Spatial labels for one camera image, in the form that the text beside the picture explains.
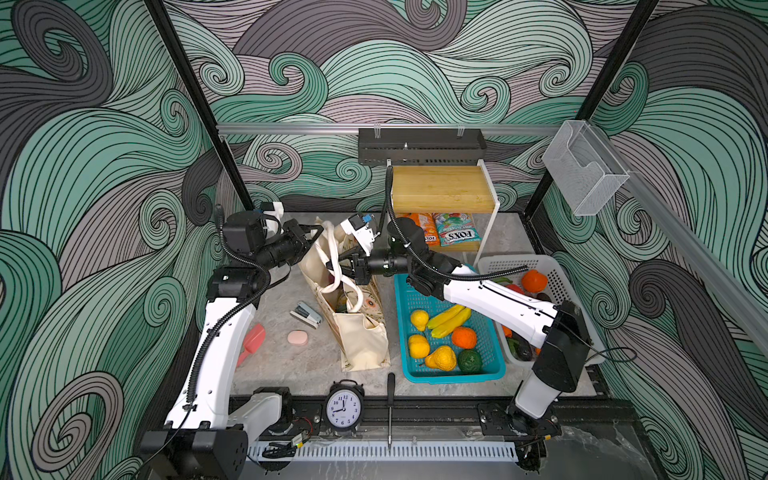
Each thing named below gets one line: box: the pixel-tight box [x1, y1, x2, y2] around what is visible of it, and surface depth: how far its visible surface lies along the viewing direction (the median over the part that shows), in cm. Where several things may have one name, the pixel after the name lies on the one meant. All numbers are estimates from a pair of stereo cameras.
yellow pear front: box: [425, 345, 457, 371], surface depth 80 cm
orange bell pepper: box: [522, 269, 549, 293], surface depth 96 cm
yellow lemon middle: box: [411, 309, 429, 332], surface depth 89 cm
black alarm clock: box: [325, 379, 365, 436], surface depth 74 cm
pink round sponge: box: [287, 330, 308, 346], surface depth 87 cm
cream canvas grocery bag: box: [298, 220, 390, 372], surface depth 67 cm
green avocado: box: [458, 349, 481, 374], surface depth 80 cm
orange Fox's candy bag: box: [403, 212, 441, 247], surface depth 94 cm
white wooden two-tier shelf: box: [386, 159, 500, 267], surface depth 84 cm
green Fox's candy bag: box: [434, 212, 482, 247], surface depth 93 cm
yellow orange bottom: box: [409, 334, 431, 359], surface depth 82 cm
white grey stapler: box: [289, 302, 322, 329], surface depth 91 cm
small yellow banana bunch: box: [427, 305, 473, 339], surface depth 89 cm
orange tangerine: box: [452, 326, 477, 349], surface depth 83 cm
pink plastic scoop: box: [236, 323, 267, 369], surface depth 87 cm
